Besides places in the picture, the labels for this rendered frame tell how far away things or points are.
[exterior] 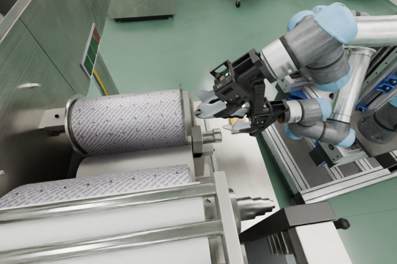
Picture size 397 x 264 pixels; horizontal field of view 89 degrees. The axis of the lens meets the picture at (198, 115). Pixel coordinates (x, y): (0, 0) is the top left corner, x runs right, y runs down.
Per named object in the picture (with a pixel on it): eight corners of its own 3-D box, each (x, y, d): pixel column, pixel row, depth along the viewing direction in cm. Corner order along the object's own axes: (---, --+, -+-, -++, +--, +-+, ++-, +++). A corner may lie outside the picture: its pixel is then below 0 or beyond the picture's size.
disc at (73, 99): (81, 168, 46) (57, 107, 39) (78, 168, 46) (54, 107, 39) (101, 135, 59) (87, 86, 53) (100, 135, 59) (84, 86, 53)
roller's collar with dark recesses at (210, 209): (236, 236, 31) (244, 231, 26) (198, 242, 31) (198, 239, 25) (227, 193, 35) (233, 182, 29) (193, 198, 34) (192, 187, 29)
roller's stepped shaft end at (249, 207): (273, 217, 31) (280, 214, 28) (236, 223, 31) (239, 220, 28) (267, 195, 33) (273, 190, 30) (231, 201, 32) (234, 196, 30)
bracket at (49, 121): (68, 128, 46) (64, 123, 44) (41, 131, 45) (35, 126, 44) (73, 110, 49) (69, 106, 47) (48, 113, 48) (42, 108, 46)
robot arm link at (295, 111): (286, 108, 74) (296, 127, 69) (275, 110, 74) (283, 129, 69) (295, 95, 68) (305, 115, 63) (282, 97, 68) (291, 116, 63)
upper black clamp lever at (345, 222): (351, 228, 26) (352, 228, 25) (309, 235, 27) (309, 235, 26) (345, 217, 27) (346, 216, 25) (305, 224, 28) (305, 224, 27)
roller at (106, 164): (197, 199, 52) (196, 185, 42) (94, 214, 50) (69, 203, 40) (191, 156, 59) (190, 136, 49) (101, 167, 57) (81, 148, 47)
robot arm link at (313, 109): (324, 124, 71) (338, 110, 64) (295, 127, 70) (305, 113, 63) (314, 107, 76) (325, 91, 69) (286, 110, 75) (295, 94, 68)
